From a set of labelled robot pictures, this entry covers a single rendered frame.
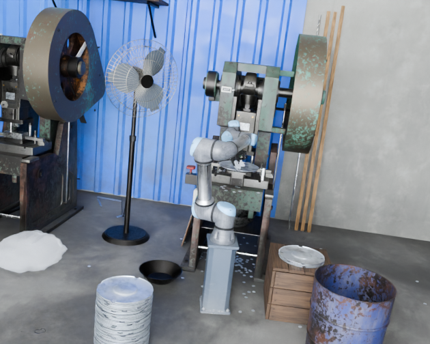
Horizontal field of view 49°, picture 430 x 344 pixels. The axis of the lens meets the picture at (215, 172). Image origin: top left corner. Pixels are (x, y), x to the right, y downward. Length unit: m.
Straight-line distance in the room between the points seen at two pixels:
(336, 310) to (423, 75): 2.83
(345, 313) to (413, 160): 2.64
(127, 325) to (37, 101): 1.74
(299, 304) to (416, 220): 2.29
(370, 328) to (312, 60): 1.62
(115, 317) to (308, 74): 1.82
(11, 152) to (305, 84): 2.25
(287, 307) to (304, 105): 1.25
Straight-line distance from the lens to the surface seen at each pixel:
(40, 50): 3.43
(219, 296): 3.00
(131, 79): 3.59
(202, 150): 2.64
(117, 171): 4.92
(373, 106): 4.70
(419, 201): 4.99
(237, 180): 3.38
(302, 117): 3.08
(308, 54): 3.15
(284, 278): 2.94
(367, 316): 2.50
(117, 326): 2.53
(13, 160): 3.82
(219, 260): 2.89
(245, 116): 3.39
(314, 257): 3.11
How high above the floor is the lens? 1.55
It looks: 14 degrees down
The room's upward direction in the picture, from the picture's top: 7 degrees clockwise
